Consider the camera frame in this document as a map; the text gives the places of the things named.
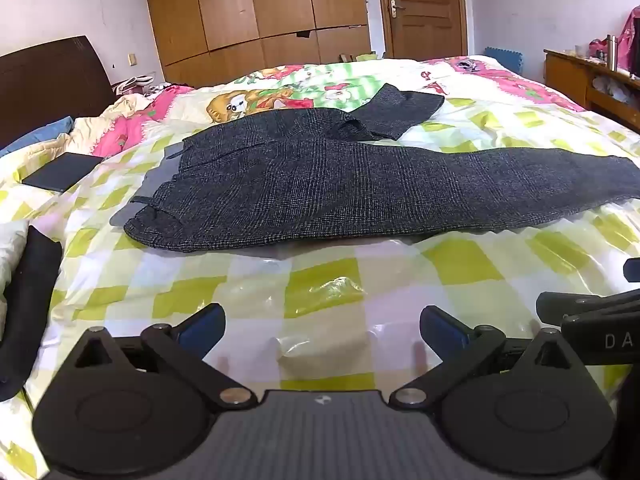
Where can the yellow green checked blanket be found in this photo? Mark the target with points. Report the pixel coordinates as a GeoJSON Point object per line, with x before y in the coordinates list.
{"type": "Point", "coordinates": [350, 280]}

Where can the wooden side desk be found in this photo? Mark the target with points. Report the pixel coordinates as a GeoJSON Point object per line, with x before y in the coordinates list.
{"type": "Point", "coordinates": [565, 77]}

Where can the pink cream quilt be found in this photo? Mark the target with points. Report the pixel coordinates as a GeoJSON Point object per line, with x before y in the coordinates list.
{"type": "Point", "coordinates": [135, 120]}

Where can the black folded cloth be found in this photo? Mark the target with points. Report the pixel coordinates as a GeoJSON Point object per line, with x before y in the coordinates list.
{"type": "Point", "coordinates": [32, 310]}

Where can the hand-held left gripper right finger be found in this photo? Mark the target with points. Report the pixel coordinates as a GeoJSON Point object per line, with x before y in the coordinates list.
{"type": "Point", "coordinates": [444, 331]}

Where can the blue foam mat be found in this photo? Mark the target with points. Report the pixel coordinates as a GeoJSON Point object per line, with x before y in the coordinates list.
{"type": "Point", "coordinates": [505, 59]}

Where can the pink bag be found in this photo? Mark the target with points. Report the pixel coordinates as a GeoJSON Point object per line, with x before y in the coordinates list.
{"type": "Point", "coordinates": [631, 40]}

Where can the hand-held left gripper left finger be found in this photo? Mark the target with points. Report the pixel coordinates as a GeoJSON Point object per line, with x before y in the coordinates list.
{"type": "Point", "coordinates": [206, 327]}

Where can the dark grey plaid pants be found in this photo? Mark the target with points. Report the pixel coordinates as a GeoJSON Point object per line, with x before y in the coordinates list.
{"type": "Point", "coordinates": [300, 180]}

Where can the wooden wardrobe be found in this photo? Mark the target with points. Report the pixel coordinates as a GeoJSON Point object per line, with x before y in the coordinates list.
{"type": "Point", "coordinates": [250, 5]}

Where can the blue pillow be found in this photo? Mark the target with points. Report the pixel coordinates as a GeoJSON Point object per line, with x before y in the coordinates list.
{"type": "Point", "coordinates": [35, 135]}

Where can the dark wooden headboard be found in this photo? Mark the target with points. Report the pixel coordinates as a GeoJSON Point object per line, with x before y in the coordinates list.
{"type": "Point", "coordinates": [50, 80]}

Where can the wooden door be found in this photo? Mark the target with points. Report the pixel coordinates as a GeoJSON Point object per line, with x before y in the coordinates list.
{"type": "Point", "coordinates": [425, 5]}

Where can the metal thermos bottle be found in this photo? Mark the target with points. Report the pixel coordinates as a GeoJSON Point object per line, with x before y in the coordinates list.
{"type": "Point", "coordinates": [612, 52]}

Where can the white pillow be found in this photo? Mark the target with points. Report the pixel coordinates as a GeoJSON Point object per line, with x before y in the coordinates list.
{"type": "Point", "coordinates": [11, 255]}

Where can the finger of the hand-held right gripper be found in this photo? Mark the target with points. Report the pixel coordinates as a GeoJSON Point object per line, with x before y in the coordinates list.
{"type": "Point", "coordinates": [555, 302]}

